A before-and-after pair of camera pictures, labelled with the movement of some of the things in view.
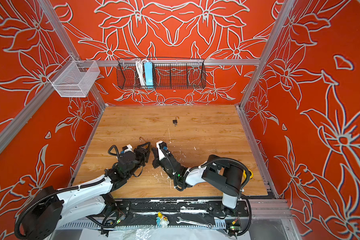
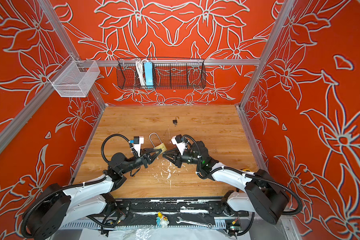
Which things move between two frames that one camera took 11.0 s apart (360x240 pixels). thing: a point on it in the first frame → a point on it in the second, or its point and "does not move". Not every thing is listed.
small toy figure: (162, 221) does not move
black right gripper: (156, 160) → (171, 156)
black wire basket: (161, 73) does not move
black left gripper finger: (145, 144) → (154, 153)
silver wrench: (209, 225) does not move
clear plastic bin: (74, 78) does not move
